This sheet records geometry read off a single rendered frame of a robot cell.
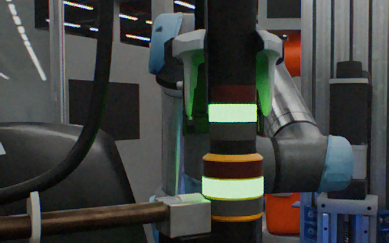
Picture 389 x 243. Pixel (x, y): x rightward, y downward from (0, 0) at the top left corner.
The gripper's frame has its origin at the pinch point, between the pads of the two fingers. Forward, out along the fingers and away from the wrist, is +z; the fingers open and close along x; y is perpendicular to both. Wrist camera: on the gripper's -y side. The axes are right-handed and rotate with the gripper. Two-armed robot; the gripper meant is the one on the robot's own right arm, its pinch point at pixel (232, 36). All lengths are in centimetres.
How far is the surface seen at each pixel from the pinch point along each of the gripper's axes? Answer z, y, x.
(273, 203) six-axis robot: -382, 83, -68
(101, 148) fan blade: -11.6, 8.4, 10.8
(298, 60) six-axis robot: -394, -41, -92
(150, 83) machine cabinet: -477, -25, 43
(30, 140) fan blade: -8.2, 7.4, 16.0
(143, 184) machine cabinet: -467, 78, 50
